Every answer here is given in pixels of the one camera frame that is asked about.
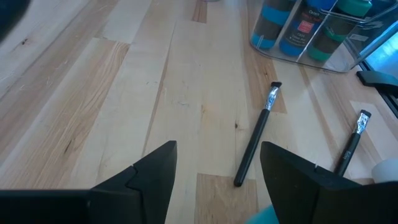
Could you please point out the small teal paint bottle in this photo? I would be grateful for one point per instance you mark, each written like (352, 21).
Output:
(335, 34)

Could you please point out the black table clamp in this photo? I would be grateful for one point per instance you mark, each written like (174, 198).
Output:
(376, 79)

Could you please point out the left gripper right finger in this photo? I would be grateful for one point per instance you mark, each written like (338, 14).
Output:
(289, 186)

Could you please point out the black flat paint brush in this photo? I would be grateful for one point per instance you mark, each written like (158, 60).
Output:
(349, 152)
(253, 140)

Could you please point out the white paint bottle with barcode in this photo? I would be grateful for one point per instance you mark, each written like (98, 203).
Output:
(387, 171)

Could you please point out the clear plastic bin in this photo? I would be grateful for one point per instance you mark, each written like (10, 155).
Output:
(351, 60)

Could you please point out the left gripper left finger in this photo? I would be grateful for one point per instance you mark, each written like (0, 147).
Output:
(146, 193)

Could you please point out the black table frame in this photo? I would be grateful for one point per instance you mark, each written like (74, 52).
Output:
(392, 104)

